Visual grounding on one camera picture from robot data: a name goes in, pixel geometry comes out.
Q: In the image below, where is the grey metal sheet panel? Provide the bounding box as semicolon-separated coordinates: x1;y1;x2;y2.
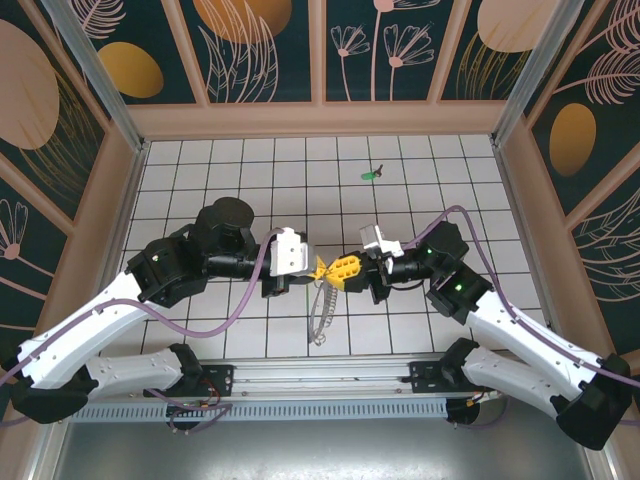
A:
29;417;616;480

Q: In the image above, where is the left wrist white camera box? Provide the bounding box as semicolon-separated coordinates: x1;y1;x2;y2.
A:
269;227;314;277

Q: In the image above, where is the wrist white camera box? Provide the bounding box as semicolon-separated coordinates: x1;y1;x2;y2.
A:
359;223;404;261
269;227;314;277

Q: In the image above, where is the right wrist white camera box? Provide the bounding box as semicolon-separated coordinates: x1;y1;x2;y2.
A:
359;223;404;261

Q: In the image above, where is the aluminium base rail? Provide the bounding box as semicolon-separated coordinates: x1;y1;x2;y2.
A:
47;353;594;401

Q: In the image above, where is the grey slotted cable duct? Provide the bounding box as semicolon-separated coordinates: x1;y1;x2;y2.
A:
69;398;450;424

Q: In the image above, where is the left arm orange wire connector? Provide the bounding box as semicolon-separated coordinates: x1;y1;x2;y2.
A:
182;398;221;417

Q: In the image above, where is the aluminium corner post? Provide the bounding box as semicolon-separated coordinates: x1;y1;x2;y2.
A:
42;0;151;154
489;0;584;147

